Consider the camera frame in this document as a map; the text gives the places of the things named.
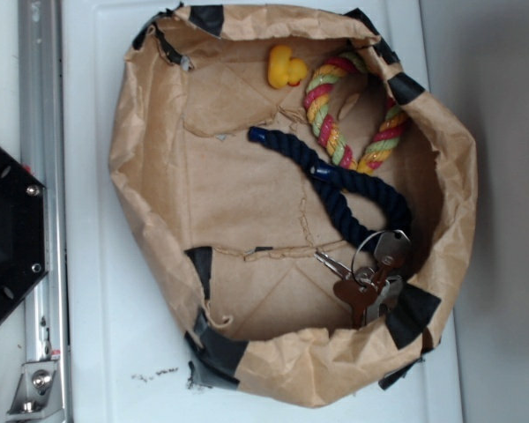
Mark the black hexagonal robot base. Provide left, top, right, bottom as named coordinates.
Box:
left=0, top=147, right=48, bottom=325

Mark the aluminium extrusion rail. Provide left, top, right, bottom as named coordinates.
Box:
left=18, top=1, right=73, bottom=422

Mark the dark blue twisted rope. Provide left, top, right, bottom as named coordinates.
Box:
left=248, top=126, right=414, bottom=255

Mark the silver key bunch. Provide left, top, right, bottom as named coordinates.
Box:
left=315, top=230, right=411, bottom=329

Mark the yellow rubber duck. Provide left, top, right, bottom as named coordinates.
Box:
left=267, top=45, right=308, bottom=89

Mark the metal corner bracket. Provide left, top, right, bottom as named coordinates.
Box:
left=6, top=360, right=63, bottom=422

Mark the brown paper bag container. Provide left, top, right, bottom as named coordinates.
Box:
left=109, top=5, right=477, bottom=407

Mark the multicolour twisted rope ring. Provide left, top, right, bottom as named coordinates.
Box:
left=303, top=51, right=409, bottom=176

